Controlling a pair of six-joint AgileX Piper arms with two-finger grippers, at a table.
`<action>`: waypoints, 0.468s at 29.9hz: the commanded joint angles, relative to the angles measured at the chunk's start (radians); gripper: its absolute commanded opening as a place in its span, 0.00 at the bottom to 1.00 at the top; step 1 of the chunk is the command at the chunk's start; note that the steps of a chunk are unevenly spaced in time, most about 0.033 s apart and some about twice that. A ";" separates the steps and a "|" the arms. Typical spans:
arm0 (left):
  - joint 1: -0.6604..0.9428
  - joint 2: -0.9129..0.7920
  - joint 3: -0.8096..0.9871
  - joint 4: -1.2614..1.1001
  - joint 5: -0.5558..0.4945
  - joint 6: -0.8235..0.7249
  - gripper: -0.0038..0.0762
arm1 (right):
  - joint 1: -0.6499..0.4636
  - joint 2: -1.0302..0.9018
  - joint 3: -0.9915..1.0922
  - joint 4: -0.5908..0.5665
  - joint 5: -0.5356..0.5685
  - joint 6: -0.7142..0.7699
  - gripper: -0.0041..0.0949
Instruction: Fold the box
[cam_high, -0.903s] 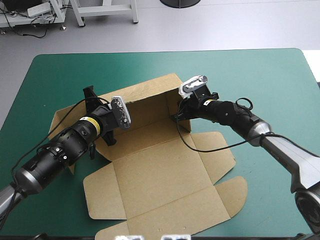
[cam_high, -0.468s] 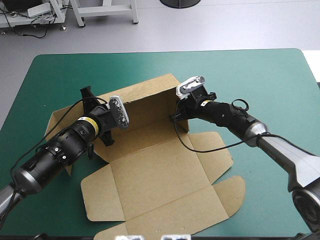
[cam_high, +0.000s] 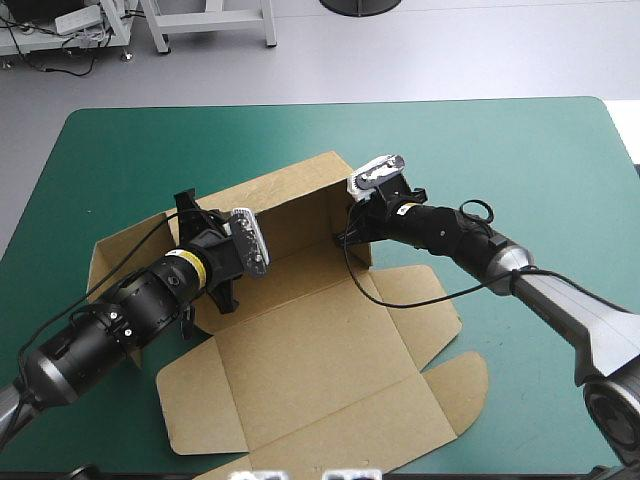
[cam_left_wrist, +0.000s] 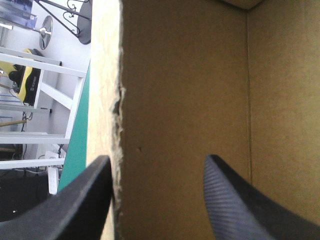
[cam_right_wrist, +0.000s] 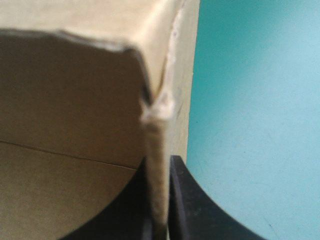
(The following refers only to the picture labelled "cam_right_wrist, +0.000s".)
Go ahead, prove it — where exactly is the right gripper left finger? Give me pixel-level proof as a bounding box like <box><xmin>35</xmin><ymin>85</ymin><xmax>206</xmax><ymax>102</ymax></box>
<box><xmin>59</xmin><ymin>156</ymin><xmax>154</xmax><ymax>240</ymax></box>

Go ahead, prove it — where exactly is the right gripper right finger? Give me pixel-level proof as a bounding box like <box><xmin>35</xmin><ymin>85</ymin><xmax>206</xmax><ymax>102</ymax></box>
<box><xmin>166</xmin><ymin>154</ymin><xmax>256</xmax><ymax>240</ymax></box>

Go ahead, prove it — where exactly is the brown cardboard box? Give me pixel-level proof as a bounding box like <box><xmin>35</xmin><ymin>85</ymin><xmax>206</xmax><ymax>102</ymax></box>
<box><xmin>0</xmin><ymin>0</ymin><xmax>201</xmax><ymax>240</ymax></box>

